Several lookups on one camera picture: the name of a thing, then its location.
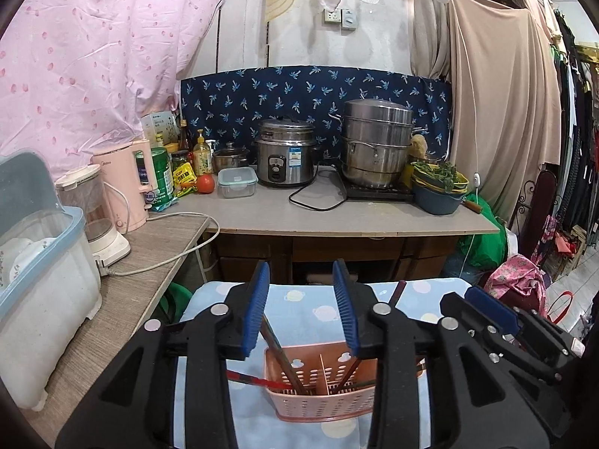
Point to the yellow snack packet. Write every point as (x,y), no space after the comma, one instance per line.
(184,177)

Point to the light green carton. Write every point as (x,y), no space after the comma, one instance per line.
(159,128)

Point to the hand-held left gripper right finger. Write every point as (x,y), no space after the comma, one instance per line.
(346,308)

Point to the white dish box blue lid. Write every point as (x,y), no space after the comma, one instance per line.
(42,290)

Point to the wall socket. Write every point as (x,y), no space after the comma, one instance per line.
(332,16)

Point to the steel rice cooker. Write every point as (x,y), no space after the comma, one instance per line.
(285,154)

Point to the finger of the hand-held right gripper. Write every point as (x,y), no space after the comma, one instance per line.
(493,309)
(496,344)

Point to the loofah sponge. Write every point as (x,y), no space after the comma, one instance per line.
(419,147)

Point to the yellow pump bottle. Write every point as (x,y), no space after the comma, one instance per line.
(202,156)

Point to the dark sauce bottle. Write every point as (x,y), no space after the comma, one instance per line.
(183,135)

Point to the red chopstick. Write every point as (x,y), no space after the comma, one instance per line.
(252,378)

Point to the wall switch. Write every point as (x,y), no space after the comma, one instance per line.
(349,18)

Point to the glass container green lid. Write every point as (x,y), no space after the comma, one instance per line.
(237,183)

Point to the glass jar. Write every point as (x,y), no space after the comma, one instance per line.
(180,160)

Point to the pink perforated utensil holder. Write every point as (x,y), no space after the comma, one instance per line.
(323,407)

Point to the hanging clothes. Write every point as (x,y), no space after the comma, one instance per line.
(580,126)

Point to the pink floral cloth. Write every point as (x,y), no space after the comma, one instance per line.
(514,280)

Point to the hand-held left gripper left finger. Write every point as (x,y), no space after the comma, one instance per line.
(255,308)

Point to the dark maroon chopstick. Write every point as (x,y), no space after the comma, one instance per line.
(398,292)

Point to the green tin can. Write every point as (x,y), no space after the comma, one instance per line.
(161,173)

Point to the wooden counter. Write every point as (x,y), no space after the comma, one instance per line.
(281,217)

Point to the green plastic bag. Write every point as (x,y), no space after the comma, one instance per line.
(486,243)

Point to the beige curtain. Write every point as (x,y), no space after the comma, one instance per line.
(505,103)

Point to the dark metal chair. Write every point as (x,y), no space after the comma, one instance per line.
(543,201)

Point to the small lidded steel pot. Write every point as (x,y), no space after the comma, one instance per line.
(231,159)

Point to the pink spotted curtain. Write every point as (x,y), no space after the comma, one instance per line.
(93,56)

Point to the navy floral cloth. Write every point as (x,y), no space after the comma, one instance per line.
(290,89)

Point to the green plastic stool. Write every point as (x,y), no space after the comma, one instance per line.
(175,301)

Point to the black induction cooker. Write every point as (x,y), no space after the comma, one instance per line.
(379,192)

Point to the leafy green vegetables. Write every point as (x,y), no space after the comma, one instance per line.
(437,170)

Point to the red tomato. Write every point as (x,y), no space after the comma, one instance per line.
(206,184)

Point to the brown chopstick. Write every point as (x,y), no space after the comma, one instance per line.
(283,355)

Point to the stacked steel steamer pot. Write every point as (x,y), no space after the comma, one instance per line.
(374,140)

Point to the wooden side shelf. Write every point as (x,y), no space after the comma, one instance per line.
(154,252)

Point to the pink electric kettle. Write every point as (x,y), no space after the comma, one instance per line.
(126,182)

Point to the white blender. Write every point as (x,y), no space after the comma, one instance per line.
(100,224)

